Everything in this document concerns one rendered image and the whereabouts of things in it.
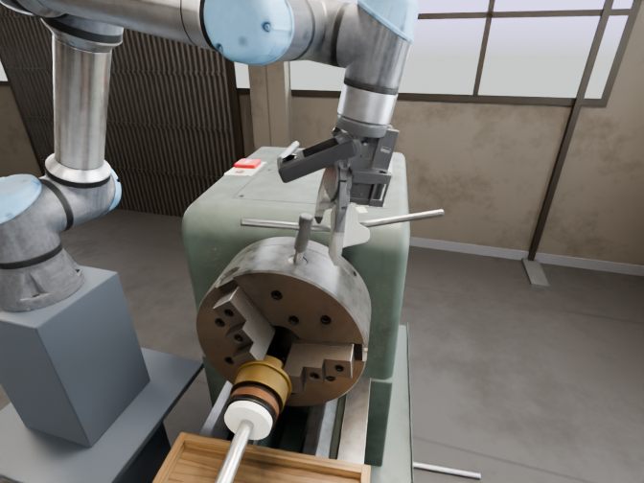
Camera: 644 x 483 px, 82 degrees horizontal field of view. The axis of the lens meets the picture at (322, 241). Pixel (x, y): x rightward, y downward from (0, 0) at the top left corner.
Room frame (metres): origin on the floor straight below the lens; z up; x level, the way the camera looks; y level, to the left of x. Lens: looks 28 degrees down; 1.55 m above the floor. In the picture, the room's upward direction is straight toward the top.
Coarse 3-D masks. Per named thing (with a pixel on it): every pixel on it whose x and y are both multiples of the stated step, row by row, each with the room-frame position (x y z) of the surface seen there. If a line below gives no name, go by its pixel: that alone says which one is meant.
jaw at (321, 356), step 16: (304, 352) 0.46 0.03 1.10; (320, 352) 0.46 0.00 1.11; (336, 352) 0.45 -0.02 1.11; (352, 352) 0.45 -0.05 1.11; (288, 368) 0.42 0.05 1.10; (304, 368) 0.43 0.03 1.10; (320, 368) 0.42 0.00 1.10; (336, 368) 0.44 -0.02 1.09; (352, 368) 0.44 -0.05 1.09; (304, 384) 0.42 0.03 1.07; (320, 384) 0.42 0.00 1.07
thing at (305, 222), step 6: (300, 216) 0.53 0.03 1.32; (306, 216) 0.53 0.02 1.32; (300, 222) 0.52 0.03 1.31; (306, 222) 0.52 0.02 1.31; (300, 228) 0.52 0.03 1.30; (306, 228) 0.52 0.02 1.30; (300, 234) 0.52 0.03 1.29; (306, 234) 0.52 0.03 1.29; (300, 240) 0.52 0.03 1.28; (306, 240) 0.52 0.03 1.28; (294, 246) 0.53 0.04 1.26; (300, 246) 0.52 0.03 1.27; (306, 246) 0.53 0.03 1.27; (300, 252) 0.53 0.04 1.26; (294, 258) 0.53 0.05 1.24; (300, 258) 0.53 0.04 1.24
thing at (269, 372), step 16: (240, 368) 0.42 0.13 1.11; (256, 368) 0.40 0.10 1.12; (272, 368) 0.41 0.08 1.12; (240, 384) 0.39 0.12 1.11; (256, 384) 0.38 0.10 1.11; (272, 384) 0.38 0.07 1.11; (288, 384) 0.40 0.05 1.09; (240, 400) 0.36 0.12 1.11; (256, 400) 0.35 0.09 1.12; (272, 400) 0.36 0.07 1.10; (272, 416) 0.35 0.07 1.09
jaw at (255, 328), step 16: (224, 288) 0.51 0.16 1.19; (240, 288) 0.50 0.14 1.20; (224, 304) 0.47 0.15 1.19; (240, 304) 0.48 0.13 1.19; (224, 320) 0.47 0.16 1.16; (240, 320) 0.46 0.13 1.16; (256, 320) 0.48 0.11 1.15; (240, 336) 0.45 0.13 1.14; (256, 336) 0.45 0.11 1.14; (272, 336) 0.48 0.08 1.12; (240, 352) 0.43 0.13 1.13; (256, 352) 0.43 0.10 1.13
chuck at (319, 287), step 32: (256, 256) 0.56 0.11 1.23; (288, 256) 0.54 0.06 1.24; (320, 256) 0.57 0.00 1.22; (256, 288) 0.50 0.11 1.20; (288, 288) 0.49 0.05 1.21; (320, 288) 0.48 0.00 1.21; (352, 288) 0.53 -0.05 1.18; (288, 320) 0.49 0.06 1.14; (320, 320) 0.48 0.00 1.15; (352, 320) 0.47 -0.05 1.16; (224, 352) 0.51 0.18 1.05; (288, 352) 0.53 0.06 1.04; (352, 384) 0.47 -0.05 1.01
